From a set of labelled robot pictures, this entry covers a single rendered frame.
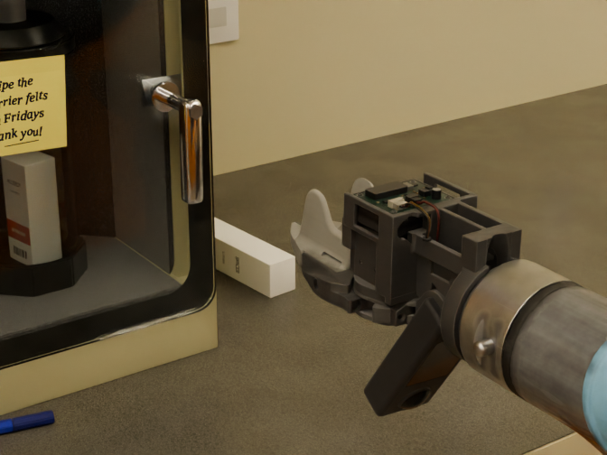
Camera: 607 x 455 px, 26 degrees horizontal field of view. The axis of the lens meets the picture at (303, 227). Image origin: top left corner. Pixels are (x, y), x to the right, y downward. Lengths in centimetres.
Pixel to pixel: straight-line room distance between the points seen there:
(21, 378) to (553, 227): 67
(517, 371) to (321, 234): 21
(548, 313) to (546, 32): 131
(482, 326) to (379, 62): 108
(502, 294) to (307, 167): 95
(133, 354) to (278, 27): 64
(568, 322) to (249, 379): 51
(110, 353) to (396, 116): 80
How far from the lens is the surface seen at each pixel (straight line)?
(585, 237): 152
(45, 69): 106
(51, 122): 108
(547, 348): 74
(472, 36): 193
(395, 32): 183
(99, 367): 119
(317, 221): 91
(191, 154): 109
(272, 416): 114
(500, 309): 77
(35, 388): 117
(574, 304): 75
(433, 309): 83
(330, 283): 87
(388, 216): 82
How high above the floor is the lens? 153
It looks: 23 degrees down
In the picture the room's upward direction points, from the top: straight up
